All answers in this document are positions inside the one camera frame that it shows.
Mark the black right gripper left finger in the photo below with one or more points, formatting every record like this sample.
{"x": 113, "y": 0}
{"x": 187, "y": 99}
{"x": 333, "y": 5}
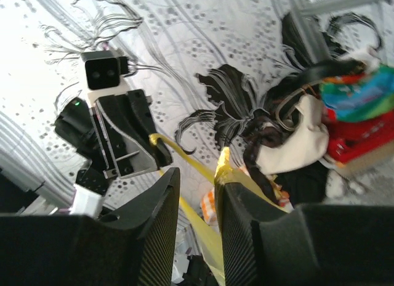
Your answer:
{"x": 132, "y": 245}

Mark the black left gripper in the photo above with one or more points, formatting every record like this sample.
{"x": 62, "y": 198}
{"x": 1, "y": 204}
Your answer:
{"x": 123, "y": 125}

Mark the orange checkered towel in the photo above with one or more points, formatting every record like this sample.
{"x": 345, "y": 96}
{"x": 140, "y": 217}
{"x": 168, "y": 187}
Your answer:
{"x": 208, "y": 203}

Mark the black round hat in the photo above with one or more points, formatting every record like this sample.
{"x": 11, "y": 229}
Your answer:
{"x": 318, "y": 72}

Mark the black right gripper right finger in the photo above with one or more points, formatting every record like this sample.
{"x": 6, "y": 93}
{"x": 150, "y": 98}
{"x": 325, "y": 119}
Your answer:
{"x": 314, "y": 244}

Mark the cream canvas tote bag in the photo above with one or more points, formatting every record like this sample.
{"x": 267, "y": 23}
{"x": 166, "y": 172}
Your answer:
{"x": 306, "y": 145}

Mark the colorful printed cloth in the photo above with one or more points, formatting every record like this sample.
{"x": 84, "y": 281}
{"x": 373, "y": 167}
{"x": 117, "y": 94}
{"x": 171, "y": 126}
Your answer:
{"x": 370, "y": 97}

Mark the yellow trash bag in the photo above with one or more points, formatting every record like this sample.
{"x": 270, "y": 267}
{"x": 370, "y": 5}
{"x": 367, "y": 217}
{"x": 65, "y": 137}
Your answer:
{"x": 199, "y": 181}

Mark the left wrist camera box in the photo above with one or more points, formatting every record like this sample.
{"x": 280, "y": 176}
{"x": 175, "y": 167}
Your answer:
{"x": 103, "y": 69}

